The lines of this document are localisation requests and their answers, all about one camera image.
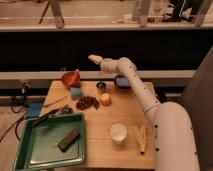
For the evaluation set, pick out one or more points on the yellowish white gripper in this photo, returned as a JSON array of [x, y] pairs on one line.
[[95, 58]]

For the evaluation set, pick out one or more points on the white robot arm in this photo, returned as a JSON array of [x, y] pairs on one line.
[[174, 143]]

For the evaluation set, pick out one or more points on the small metal cup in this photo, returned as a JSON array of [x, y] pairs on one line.
[[101, 87]]

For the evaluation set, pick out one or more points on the orange yellow pepper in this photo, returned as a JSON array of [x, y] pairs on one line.
[[105, 99]]

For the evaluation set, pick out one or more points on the red orange bowl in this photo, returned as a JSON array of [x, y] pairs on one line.
[[71, 79]]

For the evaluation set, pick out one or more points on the dark bowl with blue cloth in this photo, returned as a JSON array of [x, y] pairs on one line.
[[121, 82]]

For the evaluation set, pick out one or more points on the blue sponge block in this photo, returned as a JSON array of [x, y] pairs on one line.
[[76, 93]]

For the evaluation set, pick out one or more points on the pile of brown nuts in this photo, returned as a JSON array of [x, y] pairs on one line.
[[86, 102]]

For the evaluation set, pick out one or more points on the wooden stick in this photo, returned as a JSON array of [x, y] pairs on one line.
[[54, 102]]

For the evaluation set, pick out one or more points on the blue box on floor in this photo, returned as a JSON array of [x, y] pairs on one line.
[[33, 110]]

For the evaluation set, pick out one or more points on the yellow corn cob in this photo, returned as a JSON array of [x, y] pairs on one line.
[[141, 138]]

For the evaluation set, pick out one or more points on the dark brown rectangular block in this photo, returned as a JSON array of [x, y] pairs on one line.
[[68, 140]]

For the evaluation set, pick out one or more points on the green plastic tray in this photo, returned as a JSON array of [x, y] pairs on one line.
[[38, 148]]

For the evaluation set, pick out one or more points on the black handled tool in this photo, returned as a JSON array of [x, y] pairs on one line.
[[63, 110]]

